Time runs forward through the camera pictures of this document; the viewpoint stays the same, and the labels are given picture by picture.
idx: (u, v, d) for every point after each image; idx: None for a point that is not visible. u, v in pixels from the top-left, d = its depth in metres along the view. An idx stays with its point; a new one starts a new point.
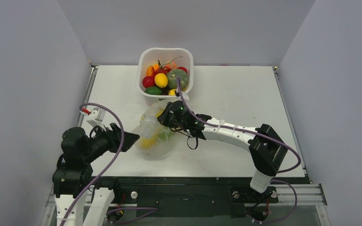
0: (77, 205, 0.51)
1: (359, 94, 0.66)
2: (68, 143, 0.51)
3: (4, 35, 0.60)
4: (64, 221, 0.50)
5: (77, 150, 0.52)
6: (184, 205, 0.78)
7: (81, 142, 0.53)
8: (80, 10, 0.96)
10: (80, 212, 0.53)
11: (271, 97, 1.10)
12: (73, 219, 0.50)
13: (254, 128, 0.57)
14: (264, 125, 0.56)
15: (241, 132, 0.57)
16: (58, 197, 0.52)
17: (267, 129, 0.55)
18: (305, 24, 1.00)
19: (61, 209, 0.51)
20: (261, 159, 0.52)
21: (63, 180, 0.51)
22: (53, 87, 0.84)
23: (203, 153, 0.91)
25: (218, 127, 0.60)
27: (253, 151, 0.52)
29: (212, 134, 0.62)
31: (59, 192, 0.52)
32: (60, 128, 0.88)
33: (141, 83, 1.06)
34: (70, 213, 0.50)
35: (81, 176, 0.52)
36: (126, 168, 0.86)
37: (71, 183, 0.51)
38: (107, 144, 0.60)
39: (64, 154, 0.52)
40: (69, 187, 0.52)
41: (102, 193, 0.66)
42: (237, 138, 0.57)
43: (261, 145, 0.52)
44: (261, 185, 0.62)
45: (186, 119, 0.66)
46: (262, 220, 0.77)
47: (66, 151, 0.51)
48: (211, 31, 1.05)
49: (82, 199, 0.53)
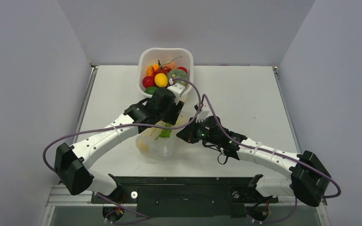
0: (128, 128, 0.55)
1: (359, 94, 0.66)
2: (160, 92, 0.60)
3: (4, 34, 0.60)
4: (112, 128, 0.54)
5: (160, 102, 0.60)
6: (184, 205, 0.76)
7: (166, 100, 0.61)
8: (79, 9, 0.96)
10: (119, 139, 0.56)
11: (271, 97, 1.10)
12: (115, 133, 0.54)
13: (295, 155, 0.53)
14: (306, 152, 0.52)
15: (281, 157, 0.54)
16: (124, 115, 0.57)
17: (310, 156, 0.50)
18: (305, 24, 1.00)
19: (117, 121, 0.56)
20: (303, 189, 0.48)
21: (137, 109, 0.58)
22: (53, 87, 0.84)
23: (201, 155, 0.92)
25: (255, 149, 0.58)
27: (295, 180, 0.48)
29: (247, 156, 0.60)
31: (128, 111, 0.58)
32: (61, 129, 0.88)
33: (141, 83, 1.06)
34: (119, 129, 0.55)
35: (147, 119, 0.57)
36: (126, 168, 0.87)
37: (138, 116, 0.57)
38: (173, 114, 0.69)
39: (151, 98, 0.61)
40: (134, 117, 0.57)
41: (110, 179, 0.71)
42: (276, 163, 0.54)
43: (305, 173, 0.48)
44: (268, 192, 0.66)
45: (220, 137, 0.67)
46: (261, 220, 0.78)
47: (154, 97, 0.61)
48: (211, 31, 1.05)
49: (132, 131, 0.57)
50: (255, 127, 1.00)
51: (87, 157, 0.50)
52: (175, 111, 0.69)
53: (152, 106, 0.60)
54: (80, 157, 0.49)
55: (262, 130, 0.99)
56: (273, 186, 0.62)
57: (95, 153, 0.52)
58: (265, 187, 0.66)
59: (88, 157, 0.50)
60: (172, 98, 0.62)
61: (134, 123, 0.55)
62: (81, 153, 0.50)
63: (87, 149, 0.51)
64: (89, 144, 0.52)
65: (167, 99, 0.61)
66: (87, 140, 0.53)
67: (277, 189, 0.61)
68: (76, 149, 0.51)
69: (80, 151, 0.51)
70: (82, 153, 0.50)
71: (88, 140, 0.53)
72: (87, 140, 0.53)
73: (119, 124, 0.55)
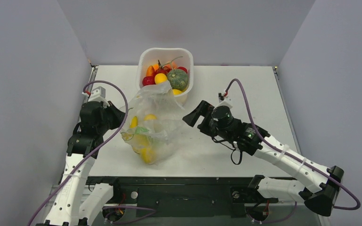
0: (84, 164, 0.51)
1: (360, 93, 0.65)
2: (85, 111, 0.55)
3: (4, 34, 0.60)
4: (69, 176, 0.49)
5: (92, 119, 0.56)
6: (184, 206, 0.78)
7: (97, 113, 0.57)
8: (79, 9, 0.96)
10: (84, 179, 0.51)
11: (271, 97, 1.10)
12: (77, 177, 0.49)
13: (325, 169, 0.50)
14: (336, 167, 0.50)
15: (310, 170, 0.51)
16: (69, 156, 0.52)
17: (340, 173, 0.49)
18: (305, 23, 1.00)
19: (69, 167, 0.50)
20: (324, 203, 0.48)
21: (77, 141, 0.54)
22: (53, 86, 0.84)
23: (201, 153, 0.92)
25: (282, 154, 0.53)
27: (322, 196, 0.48)
29: (269, 158, 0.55)
31: (71, 150, 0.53)
32: (61, 128, 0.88)
33: (141, 83, 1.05)
34: (77, 172, 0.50)
35: (94, 142, 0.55)
36: (126, 169, 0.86)
37: (84, 145, 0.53)
38: (113, 119, 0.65)
39: (81, 122, 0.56)
40: (81, 149, 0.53)
41: (102, 186, 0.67)
42: (304, 175, 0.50)
43: (333, 192, 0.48)
44: (271, 194, 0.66)
45: (234, 129, 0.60)
46: (262, 220, 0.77)
47: (83, 119, 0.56)
48: (211, 31, 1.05)
49: (89, 163, 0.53)
50: None
51: (70, 216, 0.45)
52: (114, 114, 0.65)
53: (88, 126, 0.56)
54: (63, 222, 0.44)
55: None
56: (279, 191, 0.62)
57: (74, 206, 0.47)
58: (267, 190, 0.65)
59: (71, 216, 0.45)
60: (101, 107, 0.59)
61: (85, 157, 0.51)
62: (60, 220, 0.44)
63: (64, 212, 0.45)
64: (62, 205, 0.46)
65: (96, 112, 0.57)
66: (56, 204, 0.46)
67: (282, 194, 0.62)
68: (52, 221, 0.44)
69: (57, 219, 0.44)
70: (62, 220, 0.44)
71: (56, 204, 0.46)
72: (55, 205, 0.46)
73: (73, 168, 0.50)
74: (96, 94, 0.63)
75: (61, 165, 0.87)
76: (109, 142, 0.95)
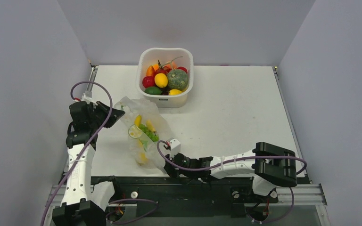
0: (87, 150, 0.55)
1: (360, 92, 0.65)
2: (74, 110, 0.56)
3: (4, 34, 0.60)
4: (76, 162, 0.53)
5: (83, 116, 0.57)
6: (184, 205, 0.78)
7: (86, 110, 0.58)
8: (78, 9, 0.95)
10: (89, 164, 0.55)
11: (271, 97, 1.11)
12: (83, 162, 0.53)
13: (252, 151, 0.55)
14: (258, 143, 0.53)
15: (242, 160, 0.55)
16: (71, 148, 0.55)
17: (262, 147, 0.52)
18: (305, 24, 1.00)
19: (72, 156, 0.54)
20: (272, 177, 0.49)
21: (75, 137, 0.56)
22: (52, 85, 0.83)
23: (201, 153, 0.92)
25: (222, 165, 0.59)
27: (261, 174, 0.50)
29: (221, 173, 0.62)
31: (71, 143, 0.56)
32: (61, 128, 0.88)
33: (141, 82, 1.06)
34: (81, 157, 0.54)
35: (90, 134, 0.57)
36: (125, 169, 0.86)
37: (81, 139, 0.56)
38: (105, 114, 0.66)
39: (73, 122, 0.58)
40: (80, 141, 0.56)
41: (103, 183, 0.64)
42: (242, 167, 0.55)
43: (266, 164, 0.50)
44: (266, 190, 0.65)
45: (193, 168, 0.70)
46: (262, 220, 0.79)
47: (74, 118, 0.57)
48: (211, 30, 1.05)
49: (91, 150, 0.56)
50: (256, 127, 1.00)
51: (86, 193, 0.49)
52: (102, 109, 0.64)
53: (81, 123, 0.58)
54: (80, 199, 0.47)
55: (262, 130, 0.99)
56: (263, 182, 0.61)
57: (86, 186, 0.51)
58: (259, 187, 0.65)
59: (86, 193, 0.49)
60: (88, 105, 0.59)
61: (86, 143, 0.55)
62: (78, 198, 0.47)
63: (78, 191, 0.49)
64: (75, 187, 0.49)
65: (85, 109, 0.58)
66: (69, 188, 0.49)
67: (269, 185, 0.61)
68: (69, 202, 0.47)
69: (72, 198, 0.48)
70: (78, 197, 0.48)
71: (69, 188, 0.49)
72: (68, 189, 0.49)
73: (77, 155, 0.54)
74: (84, 97, 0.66)
75: (61, 164, 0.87)
76: (109, 142, 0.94)
